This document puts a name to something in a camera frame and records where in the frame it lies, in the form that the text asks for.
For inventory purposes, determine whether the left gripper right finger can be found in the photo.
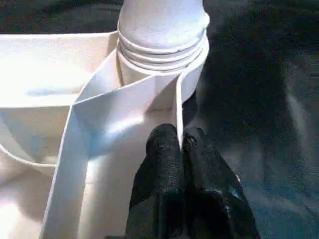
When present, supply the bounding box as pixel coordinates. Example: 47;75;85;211
180;127;261;239

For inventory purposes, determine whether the white plastic table leg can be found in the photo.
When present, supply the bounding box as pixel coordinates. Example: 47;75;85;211
117;0;211;70

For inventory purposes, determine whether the white plastic table top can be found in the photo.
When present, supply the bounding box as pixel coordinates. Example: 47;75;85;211
0;31;211;239

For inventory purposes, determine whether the black work mat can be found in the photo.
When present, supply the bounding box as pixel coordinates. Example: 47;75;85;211
0;0;319;239

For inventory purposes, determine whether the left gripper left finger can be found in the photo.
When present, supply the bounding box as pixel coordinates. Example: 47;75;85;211
125;123;186;239

